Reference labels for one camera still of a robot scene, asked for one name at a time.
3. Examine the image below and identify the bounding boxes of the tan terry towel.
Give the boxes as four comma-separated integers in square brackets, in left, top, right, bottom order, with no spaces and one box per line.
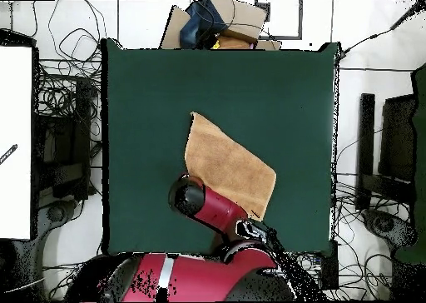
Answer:
[183,112,277,221]

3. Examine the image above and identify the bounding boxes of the dark green table cloth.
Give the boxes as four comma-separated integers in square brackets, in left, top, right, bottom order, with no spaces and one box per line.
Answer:
[100,37,341,257]

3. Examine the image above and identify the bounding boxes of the brown folded garment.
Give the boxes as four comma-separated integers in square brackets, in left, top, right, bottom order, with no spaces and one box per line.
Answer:
[215,32,258,50]

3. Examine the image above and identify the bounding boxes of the blue jeans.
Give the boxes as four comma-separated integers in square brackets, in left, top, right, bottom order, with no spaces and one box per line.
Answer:
[179,0,230,49]

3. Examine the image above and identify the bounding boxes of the brown cardboard box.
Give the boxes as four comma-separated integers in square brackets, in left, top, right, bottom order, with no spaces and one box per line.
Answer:
[159,0,283,51]

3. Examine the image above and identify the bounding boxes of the black equipment cart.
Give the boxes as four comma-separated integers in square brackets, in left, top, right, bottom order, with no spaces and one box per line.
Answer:
[34,76,101,201]

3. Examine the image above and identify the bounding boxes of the black box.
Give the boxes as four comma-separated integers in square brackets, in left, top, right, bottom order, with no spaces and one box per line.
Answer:
[319,242,339,291]

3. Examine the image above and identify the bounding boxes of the black label strip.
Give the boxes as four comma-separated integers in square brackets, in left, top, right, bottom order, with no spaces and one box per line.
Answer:
[0,143,18,166]

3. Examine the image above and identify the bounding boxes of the black cable bundle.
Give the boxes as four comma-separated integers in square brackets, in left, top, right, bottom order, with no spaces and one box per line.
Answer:
[42,252,87,302]
[334,172,414,301]
[32,0,106,144]

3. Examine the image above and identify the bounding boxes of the black cable with connector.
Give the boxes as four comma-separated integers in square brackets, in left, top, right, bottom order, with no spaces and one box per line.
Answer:
[339,0,426,61]

